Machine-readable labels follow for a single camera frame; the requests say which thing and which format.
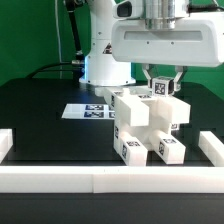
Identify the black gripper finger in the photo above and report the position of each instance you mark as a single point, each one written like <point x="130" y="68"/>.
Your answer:
<point x="147" y="70"/>
<point x="179" y="74"/>

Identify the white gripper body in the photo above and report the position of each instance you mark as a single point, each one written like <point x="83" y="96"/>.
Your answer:
<point x="195" y="41"/>

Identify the white chair seat part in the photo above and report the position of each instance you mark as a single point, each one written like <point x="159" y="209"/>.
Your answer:
<point x="140" y="136"/>

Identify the white chair back part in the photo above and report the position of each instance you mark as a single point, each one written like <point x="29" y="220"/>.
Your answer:
<point x="169" y="107"/>

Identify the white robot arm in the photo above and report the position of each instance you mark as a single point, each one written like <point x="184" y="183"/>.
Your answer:
<point x="101" y="68"/>

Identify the white sheet with fiducial tags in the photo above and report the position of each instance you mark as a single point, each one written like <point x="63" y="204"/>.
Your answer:
<point x="88" y="111"/>

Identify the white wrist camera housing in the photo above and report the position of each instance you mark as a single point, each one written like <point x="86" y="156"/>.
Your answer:
<point x="129" y="9"/>

